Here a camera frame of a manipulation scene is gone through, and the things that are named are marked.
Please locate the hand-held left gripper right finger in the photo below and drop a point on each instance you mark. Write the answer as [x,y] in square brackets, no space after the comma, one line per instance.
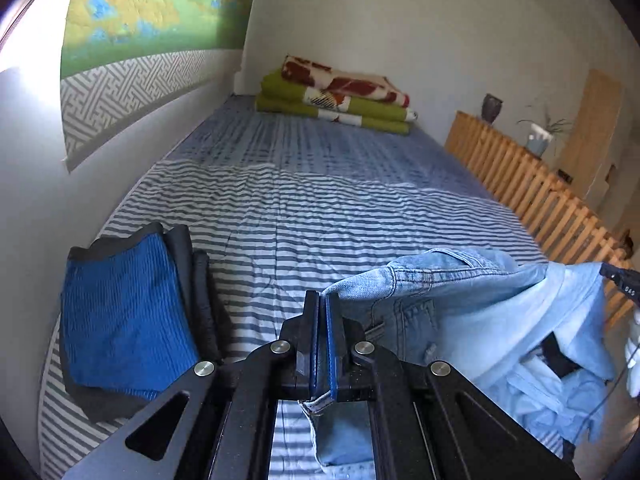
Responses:
[331,350]

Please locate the wooden slatted rail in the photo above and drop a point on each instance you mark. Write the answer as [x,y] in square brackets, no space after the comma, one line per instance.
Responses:
[500,160]

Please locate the green landscape wall poster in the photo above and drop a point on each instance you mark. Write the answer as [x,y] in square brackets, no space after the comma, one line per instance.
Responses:
[150,0]

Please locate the black yellow garment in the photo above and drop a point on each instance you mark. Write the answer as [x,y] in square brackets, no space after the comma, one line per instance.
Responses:
[557,357]

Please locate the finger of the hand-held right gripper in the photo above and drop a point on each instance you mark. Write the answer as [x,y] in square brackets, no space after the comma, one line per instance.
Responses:
[611,272]

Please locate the potted plant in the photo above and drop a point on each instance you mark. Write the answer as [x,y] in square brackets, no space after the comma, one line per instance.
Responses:
[539,142]

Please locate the dark vase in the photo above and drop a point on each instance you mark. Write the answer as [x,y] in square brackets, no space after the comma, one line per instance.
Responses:
[491,107]

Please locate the red white folded blanket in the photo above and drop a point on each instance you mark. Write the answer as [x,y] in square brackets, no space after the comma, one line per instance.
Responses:
[345,82]

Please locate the wooden door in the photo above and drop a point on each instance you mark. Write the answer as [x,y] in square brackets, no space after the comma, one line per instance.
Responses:
[595,125]

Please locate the light blue denim pants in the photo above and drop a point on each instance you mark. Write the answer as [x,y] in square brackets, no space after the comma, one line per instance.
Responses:
[450,300]

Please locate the dark grey folded pants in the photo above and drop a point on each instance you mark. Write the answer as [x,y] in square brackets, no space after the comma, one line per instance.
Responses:
[200,285]

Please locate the person's right hand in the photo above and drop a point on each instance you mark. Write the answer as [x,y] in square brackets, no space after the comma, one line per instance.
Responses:
[634,350]

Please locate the blue striped folded pants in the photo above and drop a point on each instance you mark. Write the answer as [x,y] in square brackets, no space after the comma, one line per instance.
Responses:
[125,320]

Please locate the blue white striped bed quilt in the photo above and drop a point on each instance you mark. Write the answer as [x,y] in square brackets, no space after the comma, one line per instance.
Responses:
[300,200]

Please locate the green folded blanket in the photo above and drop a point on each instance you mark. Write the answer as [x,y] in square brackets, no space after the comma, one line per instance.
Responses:
[285,92]

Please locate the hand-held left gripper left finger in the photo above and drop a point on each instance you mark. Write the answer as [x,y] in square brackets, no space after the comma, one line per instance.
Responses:
[312,350]

